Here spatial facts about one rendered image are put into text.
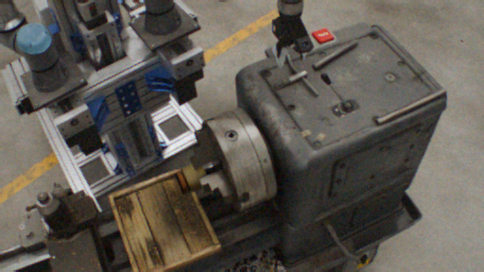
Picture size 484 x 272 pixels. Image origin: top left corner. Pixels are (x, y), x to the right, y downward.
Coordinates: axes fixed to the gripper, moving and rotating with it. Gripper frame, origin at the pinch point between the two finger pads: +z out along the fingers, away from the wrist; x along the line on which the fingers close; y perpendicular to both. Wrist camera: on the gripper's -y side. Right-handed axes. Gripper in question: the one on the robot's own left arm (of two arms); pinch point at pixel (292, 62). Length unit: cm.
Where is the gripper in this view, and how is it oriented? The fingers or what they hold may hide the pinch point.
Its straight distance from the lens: 149.7
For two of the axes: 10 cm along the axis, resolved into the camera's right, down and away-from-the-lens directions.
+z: 0.6, 6.1, 7.9
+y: -4.1, -7.1, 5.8
